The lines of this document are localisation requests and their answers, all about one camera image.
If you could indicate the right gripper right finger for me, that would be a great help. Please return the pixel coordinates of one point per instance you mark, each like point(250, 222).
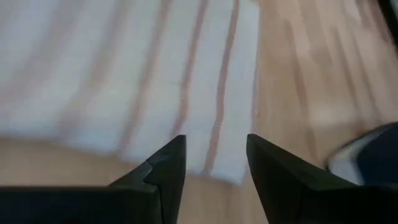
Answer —
point(295, 199)

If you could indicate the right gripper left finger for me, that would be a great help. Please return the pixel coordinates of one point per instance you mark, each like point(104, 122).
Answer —
point(124, 205)

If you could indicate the navy white striped fabric basket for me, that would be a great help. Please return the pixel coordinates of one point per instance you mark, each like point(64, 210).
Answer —
point(379, 155)

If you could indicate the white red-striped towel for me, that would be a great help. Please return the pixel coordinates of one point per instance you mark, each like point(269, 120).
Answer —
point(93, 77)

